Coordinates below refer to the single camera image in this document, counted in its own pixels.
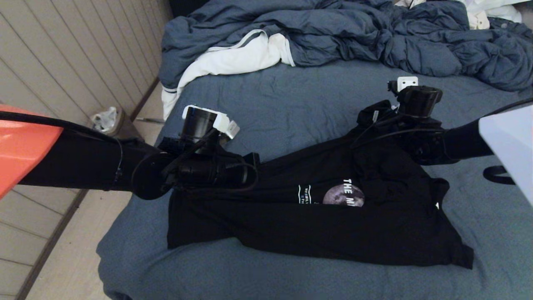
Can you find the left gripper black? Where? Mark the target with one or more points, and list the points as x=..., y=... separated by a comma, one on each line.
x=208, y=168

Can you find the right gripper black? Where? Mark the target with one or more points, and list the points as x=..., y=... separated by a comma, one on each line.
x=399, y=125

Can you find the black moon print T-shirt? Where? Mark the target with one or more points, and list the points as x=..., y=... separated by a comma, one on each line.
x=291, y=216

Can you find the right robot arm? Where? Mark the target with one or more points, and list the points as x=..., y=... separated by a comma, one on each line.
x=479, y=143

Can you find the brown trash bin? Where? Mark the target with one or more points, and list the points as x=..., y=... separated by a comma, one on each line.
x=125, y=127

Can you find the blue bed sheet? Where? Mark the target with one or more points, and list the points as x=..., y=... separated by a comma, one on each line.
x=291, y=104

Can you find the white blanket grey stripe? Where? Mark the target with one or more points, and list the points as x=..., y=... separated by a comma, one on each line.
x=233, y=60

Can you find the crumpled blue duvet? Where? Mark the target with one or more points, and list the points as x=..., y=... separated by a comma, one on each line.
x=333, y=33

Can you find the clear plastic bin liner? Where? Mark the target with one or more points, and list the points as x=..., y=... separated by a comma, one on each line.
x=104, y=120

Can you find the black headboard panel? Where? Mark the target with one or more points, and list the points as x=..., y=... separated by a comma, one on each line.
x=183, y=7

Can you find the right motor cylinder white bracket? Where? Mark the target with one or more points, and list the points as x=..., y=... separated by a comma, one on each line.
x=416, y=98

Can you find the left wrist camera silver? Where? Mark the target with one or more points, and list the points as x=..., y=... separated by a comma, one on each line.
x=233, y=129

